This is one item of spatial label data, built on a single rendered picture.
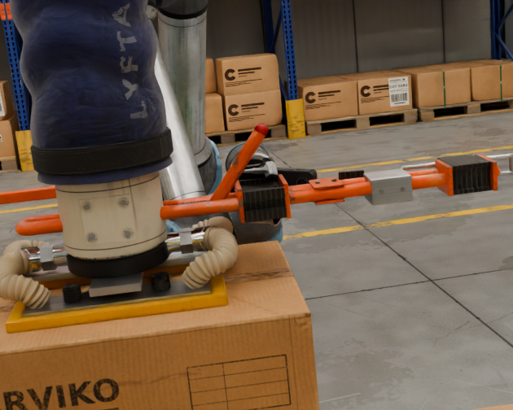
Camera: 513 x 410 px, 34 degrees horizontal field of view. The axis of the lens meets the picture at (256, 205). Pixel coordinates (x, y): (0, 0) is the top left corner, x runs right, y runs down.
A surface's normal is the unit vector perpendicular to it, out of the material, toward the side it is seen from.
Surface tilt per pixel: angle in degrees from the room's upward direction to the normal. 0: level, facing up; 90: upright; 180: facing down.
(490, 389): 0
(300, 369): 90
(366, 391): 0
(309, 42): 90
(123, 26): 69
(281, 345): 90
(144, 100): 74
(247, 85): 92
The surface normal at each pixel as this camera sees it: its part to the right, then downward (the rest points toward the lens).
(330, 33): 0.18, 0.22
